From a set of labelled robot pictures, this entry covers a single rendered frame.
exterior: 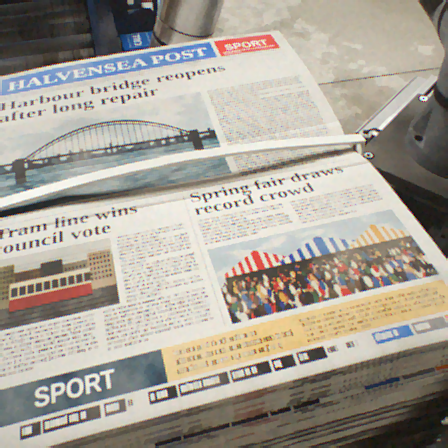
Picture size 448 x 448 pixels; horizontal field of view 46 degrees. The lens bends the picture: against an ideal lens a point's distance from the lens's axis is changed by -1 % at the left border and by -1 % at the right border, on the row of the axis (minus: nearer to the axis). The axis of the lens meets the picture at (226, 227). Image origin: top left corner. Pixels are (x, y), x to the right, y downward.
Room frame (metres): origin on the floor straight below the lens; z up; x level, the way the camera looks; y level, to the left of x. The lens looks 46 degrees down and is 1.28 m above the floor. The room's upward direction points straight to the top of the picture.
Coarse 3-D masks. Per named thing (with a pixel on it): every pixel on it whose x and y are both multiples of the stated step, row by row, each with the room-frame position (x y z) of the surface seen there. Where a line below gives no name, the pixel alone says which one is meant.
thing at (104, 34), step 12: (96, 0) 1.18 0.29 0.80; (108, 0) 1.18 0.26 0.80; (96, 12) 1.12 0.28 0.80; (108, 12) 1.12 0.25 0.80; (96, 24) 1.06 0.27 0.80; (108, 24) 1.06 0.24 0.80; (96, 36) 1.00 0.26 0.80; (108, 36) 1.00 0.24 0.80; (96, 48) 0.95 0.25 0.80; (108, 48) 0.95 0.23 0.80; (120, 48) 0.95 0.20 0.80
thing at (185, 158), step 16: (240, 144) 0.32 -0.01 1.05; (256, 144) 0.32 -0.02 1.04; (272, 144) 0.32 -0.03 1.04; (288, 144) 0.32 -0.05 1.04; (304, 144) 0.32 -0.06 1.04; (320, 144) 0.32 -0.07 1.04; (336, 144) 0.33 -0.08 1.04; (352, 144) 0.33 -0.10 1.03; (160, 160) 0.30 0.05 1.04; (176, 160) 0.30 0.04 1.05; (192, 160) 0.30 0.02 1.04; (80, 176) 0.28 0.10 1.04; (96, 176) 0.28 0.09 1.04; (112, 176) 0.28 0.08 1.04; (32, 192) 0.27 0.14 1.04; (48, 192) 0.27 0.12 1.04; (0, 208) 0.26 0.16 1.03
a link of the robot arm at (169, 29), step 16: (176, 0) 0.61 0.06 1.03; (192, 0) 0.61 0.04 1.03; (208, 0) 0.61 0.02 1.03; (224, 0) 0.63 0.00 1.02; (160, 16) 0.63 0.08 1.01; (176, 16) 0.61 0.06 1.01; (192, 16) 0.61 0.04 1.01; (208, 16) 0.61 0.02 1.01; (160, 32) 0.62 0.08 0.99; (176, 32) 0.61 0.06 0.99; (192, 32) 0.61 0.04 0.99; (208, 32) 0.62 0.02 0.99
